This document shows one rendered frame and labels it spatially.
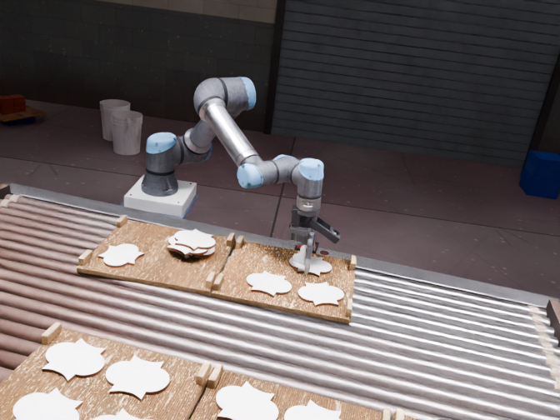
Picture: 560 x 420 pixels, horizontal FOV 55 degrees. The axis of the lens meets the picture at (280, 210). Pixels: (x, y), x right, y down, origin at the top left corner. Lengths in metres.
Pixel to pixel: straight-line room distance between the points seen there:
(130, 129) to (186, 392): 4.24
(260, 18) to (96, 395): 5.39
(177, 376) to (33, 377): 0.31
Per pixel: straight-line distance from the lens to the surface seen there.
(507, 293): 1.96
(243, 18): 6.31
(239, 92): 1.89
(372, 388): 1.38
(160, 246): 1.81
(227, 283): 1.63
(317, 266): 1.76
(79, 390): 1.29
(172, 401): 1.25
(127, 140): 5.36
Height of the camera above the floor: 1.81
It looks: 24 degrees down
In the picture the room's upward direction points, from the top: 7 degrees clockwise
